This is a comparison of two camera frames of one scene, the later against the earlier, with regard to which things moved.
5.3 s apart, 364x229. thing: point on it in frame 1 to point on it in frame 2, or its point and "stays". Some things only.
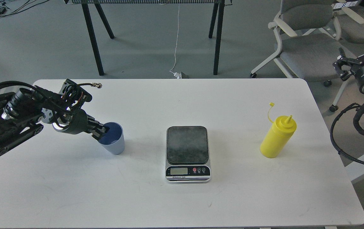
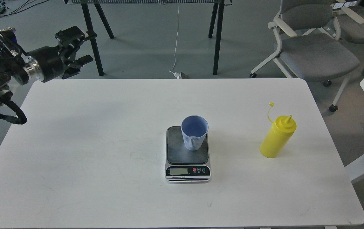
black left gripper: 68,118 to 51,62
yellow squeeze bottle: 280,133 stays
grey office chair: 310,31 stays
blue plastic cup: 113,140 to 194,128
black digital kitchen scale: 187,155 stays
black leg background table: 90,7 stays
